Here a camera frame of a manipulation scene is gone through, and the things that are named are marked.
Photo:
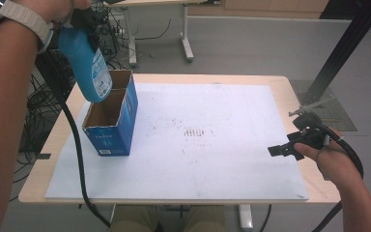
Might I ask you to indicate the white table mat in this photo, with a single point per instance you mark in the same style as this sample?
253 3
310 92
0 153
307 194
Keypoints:
190 154

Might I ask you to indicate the black tape strip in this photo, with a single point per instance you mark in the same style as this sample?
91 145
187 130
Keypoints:
43 156

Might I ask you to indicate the person's right hand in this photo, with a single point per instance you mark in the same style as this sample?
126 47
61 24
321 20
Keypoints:
331 158

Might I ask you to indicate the person's left hand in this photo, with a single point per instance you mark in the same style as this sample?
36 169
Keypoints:
51 8

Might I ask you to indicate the grey metal clamp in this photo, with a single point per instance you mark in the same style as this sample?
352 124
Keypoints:
309 108

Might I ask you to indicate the blue plastic bottle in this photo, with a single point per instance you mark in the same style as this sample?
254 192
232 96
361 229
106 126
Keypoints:
88 67

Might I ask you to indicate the wooden cabinets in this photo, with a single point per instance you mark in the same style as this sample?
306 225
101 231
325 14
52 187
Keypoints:
257 8

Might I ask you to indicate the white background desk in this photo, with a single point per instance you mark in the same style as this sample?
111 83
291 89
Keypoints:
183 32

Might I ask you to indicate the black metal stand beam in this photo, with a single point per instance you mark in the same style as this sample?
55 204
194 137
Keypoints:
344 54

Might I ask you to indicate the person's olive trousers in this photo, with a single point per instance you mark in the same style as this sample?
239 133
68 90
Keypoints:
135 219

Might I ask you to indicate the white table leg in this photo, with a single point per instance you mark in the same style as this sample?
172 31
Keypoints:
245 216

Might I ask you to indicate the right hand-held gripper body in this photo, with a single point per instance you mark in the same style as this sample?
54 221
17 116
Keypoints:
309 130

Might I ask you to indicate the blue cardboard box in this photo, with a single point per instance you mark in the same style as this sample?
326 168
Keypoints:
116 129

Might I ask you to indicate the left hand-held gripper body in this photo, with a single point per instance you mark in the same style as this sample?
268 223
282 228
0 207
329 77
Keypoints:
83 19

